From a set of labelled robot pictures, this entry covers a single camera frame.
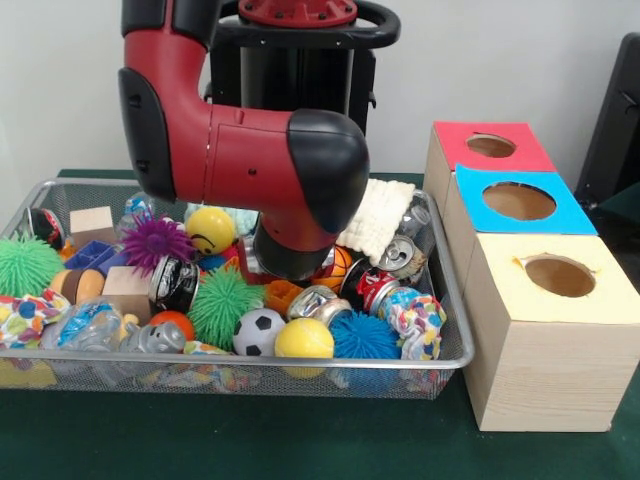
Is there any black chair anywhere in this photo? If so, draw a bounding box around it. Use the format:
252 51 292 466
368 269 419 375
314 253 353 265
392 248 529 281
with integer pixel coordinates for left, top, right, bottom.
575 33 640 261

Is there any wooden box with three holes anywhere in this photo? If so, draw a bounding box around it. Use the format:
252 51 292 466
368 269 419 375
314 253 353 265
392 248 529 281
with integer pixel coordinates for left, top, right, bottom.
423 121 640 433

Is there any dark green tablecloth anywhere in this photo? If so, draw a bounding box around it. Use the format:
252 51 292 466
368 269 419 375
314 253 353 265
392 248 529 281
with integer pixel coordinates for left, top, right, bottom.
0 168 640 480

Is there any clear mesh bin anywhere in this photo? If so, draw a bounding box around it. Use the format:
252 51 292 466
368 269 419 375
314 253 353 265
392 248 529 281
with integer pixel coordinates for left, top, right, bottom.
0 178 475 401

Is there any cream yellow waffle cloth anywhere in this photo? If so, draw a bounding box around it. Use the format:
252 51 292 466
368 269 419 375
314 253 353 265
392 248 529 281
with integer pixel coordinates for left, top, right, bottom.
338 180 416 266

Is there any small soccer ball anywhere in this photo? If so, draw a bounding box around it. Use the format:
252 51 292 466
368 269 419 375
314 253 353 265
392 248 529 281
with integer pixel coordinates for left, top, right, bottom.
233 308 287 358

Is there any blue spiky rubber ball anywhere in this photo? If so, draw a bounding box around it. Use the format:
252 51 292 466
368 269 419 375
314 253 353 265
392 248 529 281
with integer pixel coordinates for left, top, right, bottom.
330 312 401 361

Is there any purple spiky monster toy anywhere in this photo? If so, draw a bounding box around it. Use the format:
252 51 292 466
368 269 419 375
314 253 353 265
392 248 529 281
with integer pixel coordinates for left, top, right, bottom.
120 215 196 273

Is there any small green spiky ball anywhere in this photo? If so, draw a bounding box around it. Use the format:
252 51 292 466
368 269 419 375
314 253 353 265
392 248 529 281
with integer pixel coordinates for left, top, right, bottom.
188 265 266 351

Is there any colourful rope knot toy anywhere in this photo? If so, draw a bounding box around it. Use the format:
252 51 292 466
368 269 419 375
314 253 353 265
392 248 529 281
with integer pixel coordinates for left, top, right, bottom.
380 287 447 361

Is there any yellow smiley ball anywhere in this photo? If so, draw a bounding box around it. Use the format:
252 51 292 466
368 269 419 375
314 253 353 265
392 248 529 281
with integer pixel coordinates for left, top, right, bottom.
186 207 237 255

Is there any green spiky rubber ball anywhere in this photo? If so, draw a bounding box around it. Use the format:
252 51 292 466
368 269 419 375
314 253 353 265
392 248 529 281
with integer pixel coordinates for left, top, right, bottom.
0 235 63 298

